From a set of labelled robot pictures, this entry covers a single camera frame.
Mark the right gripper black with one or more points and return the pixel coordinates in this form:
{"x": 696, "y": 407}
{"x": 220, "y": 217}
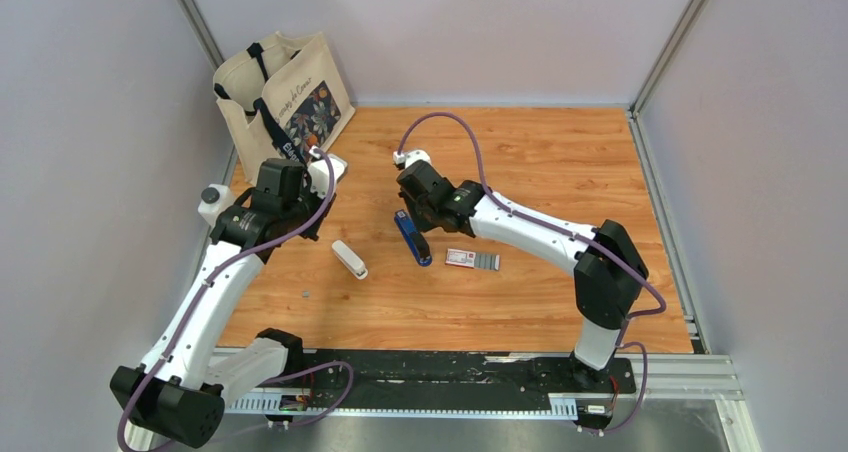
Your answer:
{"x": 420, "y": 223}

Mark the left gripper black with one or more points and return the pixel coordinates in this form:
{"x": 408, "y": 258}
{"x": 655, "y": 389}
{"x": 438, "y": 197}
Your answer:
{"x": 312, "y": 232}

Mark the blue stapler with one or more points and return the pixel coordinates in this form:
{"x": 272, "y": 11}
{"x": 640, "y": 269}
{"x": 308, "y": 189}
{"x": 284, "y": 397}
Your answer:
{"x": 414, "y": 238}

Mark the white stapler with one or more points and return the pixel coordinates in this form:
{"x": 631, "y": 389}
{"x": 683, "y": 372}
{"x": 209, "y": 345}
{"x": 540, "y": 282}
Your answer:
{"x": 350, "y": 259}

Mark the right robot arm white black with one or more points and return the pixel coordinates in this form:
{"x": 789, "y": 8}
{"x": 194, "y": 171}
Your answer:
{"x": 608, "y": 272}

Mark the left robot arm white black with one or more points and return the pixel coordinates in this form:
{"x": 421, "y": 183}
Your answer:
{"x": 176, "y": 391}

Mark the red white staple box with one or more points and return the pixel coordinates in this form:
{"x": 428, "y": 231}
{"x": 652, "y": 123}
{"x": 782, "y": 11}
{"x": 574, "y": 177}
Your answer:
{"x": 472, "y": 260}

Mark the white bottle black cap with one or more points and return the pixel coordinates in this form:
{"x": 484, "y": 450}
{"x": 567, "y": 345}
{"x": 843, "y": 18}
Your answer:
{"x": 214, "y": 200}

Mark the beige canvas tote bag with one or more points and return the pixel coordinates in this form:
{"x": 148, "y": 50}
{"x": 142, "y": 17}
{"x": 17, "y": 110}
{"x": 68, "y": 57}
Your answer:
{"x": 280, "y": 97}

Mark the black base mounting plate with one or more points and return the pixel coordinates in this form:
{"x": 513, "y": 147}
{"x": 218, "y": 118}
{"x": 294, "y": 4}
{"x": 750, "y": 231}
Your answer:
{"x": 462, "y": 384}

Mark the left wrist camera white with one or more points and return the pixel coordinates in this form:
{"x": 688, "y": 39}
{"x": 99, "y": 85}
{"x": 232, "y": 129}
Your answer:
{"x": 325, "y": 171}

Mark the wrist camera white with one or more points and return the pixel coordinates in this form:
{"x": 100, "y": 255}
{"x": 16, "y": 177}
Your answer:
{"x": 405, "y": 159}
{"x": 325, "y": 171}

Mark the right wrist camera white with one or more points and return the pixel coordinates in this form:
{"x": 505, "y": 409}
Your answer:
{"x": 405, "y": 159}

